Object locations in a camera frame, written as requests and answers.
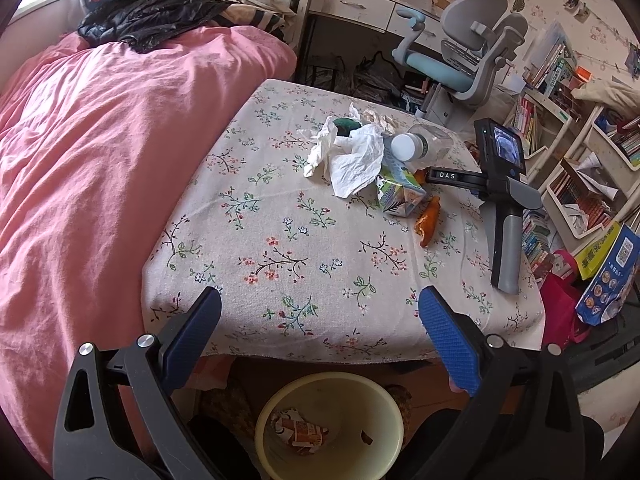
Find pink bag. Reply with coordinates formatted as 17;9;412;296
537;250;591;344

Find brown fuzzy cloth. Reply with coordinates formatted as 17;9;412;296
200;384;262;442

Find large orange peel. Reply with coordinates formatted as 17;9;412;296
414;195;442;249

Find striped cloth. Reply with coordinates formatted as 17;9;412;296
215;2;287;37

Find white desk with drawers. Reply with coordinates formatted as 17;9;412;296
299;0;451;81

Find black puffer jacket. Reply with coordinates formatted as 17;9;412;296
77;0;236;54

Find crumpled beige wrapper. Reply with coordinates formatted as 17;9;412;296
362;107;397;137

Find yellow box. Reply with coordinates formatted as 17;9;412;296
574;222;623;281

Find crumpled plastic bags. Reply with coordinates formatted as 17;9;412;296
350;62;427;111

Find blue printed box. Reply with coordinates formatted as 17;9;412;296
575;222;640;327

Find string of photo cards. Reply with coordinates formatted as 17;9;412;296
530;0;640;76

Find pink blanket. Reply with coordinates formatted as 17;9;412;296
0;25;299;476

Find crumpled printed wrapper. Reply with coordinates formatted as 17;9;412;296
270;407;331;456

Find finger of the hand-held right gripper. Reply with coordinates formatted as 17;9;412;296
425;166;484;187

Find green snack wrapper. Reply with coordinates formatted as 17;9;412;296
334;117;364;139

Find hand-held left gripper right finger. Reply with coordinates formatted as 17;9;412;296
417;285;588;480

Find white crumpled tissue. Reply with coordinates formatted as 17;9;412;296
327;122;386;200
302;115;351;179

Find green and white drink carton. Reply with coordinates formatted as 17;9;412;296
375;152;429;218

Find white bookshelf with books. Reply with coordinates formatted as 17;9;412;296
505;35;640;241

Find clear plastic bottle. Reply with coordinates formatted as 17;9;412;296
390;122;454;166

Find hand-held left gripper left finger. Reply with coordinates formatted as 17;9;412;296
52;286;223;480

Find stack of books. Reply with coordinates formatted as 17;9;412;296
520;209;557;277

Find grey and blue desk chair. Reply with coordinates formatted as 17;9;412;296
391;0;529;127

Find yellow waste bin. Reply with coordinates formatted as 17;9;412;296
261;372;405;480

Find floral tablecloth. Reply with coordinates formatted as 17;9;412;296
141;78;546;364

